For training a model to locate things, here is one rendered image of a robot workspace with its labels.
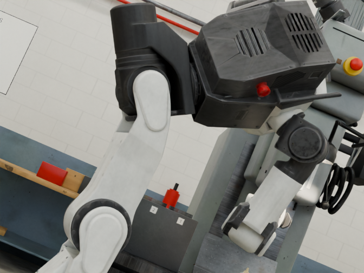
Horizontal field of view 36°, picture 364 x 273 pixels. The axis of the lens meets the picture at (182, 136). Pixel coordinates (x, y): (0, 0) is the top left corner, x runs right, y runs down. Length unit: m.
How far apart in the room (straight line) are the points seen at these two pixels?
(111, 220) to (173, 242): 0.66
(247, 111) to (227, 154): 0.95
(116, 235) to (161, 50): 0.45
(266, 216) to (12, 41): 5.36
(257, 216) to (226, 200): 0.90
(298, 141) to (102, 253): 0.54
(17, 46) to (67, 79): 0.66
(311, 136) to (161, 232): 0.74
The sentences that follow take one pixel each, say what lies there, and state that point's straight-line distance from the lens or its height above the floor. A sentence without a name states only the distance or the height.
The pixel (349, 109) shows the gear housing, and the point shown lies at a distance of 1.96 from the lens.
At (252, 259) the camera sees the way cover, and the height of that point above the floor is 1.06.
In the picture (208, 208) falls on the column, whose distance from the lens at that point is 2.33.
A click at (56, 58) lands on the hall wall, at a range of 6.41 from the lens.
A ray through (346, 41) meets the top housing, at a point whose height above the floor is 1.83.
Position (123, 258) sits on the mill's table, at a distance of 1.84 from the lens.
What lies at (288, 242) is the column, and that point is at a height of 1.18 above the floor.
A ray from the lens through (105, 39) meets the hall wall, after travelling 6.40.
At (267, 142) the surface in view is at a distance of 2.10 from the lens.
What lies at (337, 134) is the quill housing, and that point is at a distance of 1.97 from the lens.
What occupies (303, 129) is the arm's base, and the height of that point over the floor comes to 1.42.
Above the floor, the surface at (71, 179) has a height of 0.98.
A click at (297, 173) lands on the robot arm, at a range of 1.43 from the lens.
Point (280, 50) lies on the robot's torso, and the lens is 1.36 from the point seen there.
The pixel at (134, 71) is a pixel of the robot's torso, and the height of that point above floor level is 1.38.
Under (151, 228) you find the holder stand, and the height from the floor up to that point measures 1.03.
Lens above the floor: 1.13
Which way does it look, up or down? 7 degrees up
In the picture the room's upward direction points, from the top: 23 degrees clockwise
